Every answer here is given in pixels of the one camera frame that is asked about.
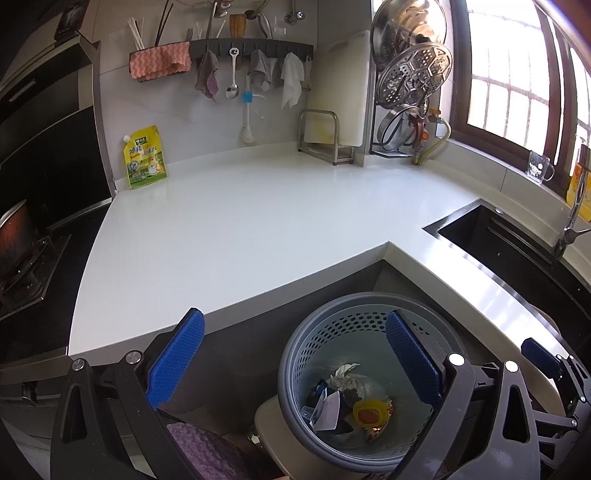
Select yellow detergent pouch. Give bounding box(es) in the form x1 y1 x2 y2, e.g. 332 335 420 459
121 126 169 191

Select blue white bottle brush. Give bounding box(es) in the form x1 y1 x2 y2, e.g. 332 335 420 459
238 69 256 146

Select yellow bottle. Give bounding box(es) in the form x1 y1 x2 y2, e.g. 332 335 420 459
566 161 591 208

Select brass gas valve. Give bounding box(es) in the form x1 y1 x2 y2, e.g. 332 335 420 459
413 108 441 160

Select white cutting board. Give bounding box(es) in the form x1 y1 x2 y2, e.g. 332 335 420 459
303 30 371 148

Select steel cutting board holder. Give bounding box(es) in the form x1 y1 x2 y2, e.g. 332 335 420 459
298 109 355 166

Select small dark wall gadget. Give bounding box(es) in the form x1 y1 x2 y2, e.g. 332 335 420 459
54 0 90 40

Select black kitchen sink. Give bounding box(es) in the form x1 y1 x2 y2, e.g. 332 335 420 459
422 198 591 333

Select steel faucet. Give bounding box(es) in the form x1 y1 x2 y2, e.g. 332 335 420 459
553 144 591 258

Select clear mug with cartoon print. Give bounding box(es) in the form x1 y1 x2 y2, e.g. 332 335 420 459
526 151 556 185

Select grey purple rag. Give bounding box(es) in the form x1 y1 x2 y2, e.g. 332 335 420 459
194 50 220 103

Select black gas stove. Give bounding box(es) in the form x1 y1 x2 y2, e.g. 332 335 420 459
0 231 72 319

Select printed paper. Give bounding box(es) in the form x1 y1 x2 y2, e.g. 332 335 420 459
329 363 362 388

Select steel spoon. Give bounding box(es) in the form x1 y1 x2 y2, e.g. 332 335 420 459
225 47 241 100

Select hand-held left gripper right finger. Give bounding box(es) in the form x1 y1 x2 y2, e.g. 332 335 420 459
385 310 541 480

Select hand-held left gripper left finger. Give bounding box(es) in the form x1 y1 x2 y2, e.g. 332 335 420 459
50 307 206 480

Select grey perforated trash bin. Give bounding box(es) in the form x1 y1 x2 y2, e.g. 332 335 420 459
277 292 467 474

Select dark framed window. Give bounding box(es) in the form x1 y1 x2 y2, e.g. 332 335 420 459
450 0 591 195

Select white chopsticks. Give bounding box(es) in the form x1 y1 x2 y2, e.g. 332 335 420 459
128 17 146 49

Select black chopsticks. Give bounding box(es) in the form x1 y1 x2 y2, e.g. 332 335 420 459
154 0 174 47

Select black range hood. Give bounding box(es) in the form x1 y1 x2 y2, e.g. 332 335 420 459
0 39 114 232

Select grey wall hook rail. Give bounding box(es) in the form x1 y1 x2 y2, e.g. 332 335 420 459
189 38 315 63

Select white rag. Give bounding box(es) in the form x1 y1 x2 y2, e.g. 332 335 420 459
280 52 305 110

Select pink dish cloth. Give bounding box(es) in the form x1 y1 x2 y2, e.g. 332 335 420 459
129 42 192 80

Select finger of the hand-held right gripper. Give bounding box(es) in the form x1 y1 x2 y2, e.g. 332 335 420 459
522 338 591 402
533 406 583 432

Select white plastic bag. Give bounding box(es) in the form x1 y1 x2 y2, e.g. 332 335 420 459
301 405 365 438

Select glass pan lid brown handle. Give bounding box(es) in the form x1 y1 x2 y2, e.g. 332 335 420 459
378 104 428 151

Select yellow green hose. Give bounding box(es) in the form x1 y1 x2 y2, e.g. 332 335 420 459
412 117 452 166

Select black wire rack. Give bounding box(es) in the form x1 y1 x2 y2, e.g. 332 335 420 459
369 69 439 158

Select large steel pot lid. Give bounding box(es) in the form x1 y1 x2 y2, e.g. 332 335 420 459
372 0 448 75

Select orange red snack wrapper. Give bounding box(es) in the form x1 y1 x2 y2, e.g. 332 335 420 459
367 399 394 437

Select yellow lid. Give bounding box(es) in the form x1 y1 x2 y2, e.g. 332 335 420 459
353 399 387 426

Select purple fuzzy clothing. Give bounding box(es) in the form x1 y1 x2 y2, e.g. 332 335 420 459
166 422 278 480

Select perforated steel steamer plate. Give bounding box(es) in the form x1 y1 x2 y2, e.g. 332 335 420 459
376 43 454 109

